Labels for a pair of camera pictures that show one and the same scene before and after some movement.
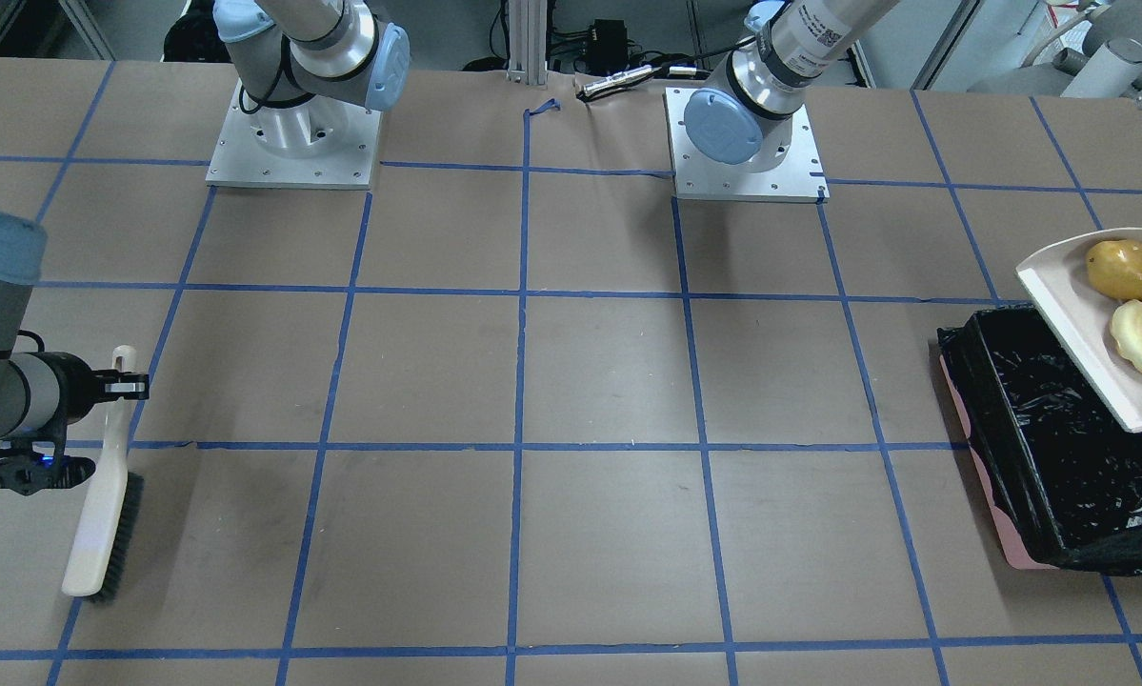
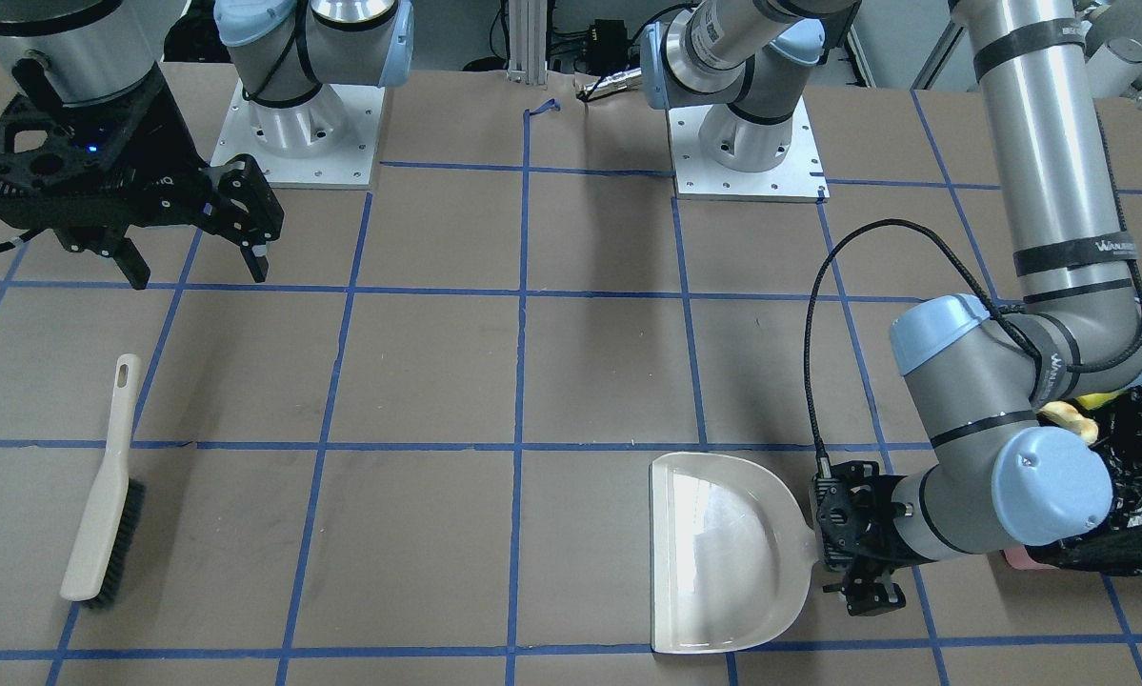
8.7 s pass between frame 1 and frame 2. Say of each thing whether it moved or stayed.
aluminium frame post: stayed
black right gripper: moved
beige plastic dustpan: moved
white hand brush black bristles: stayed
